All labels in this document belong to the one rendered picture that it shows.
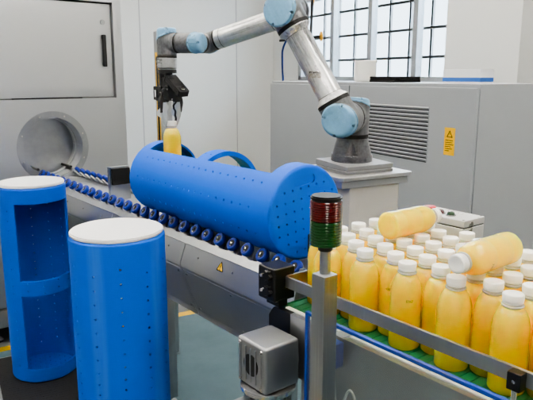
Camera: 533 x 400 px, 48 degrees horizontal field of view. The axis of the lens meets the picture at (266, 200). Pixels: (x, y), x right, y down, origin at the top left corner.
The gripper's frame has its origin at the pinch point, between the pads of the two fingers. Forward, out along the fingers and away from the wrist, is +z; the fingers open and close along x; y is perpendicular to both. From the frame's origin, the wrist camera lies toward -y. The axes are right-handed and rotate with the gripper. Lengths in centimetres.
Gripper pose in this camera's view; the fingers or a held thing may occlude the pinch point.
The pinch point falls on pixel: (171, 122)
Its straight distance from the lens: 234.8
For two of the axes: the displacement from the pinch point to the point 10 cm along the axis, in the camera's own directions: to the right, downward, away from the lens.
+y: -6.2, -1.6, 7.6
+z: -0.1, 9.8, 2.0
